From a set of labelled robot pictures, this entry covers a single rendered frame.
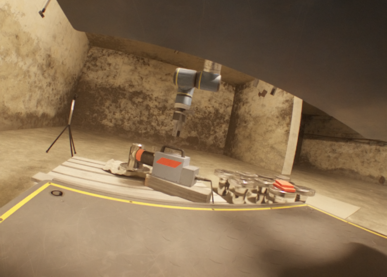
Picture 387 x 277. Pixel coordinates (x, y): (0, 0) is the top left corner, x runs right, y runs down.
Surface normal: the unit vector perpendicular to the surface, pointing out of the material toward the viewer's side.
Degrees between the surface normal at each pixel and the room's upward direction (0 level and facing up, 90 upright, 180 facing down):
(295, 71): 180
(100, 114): 90
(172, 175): 90
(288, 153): 90
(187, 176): 90
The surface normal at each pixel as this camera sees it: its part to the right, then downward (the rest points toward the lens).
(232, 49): -0.20, 0.98
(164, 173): -0.27, -0.07
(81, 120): 0.34, 0.05
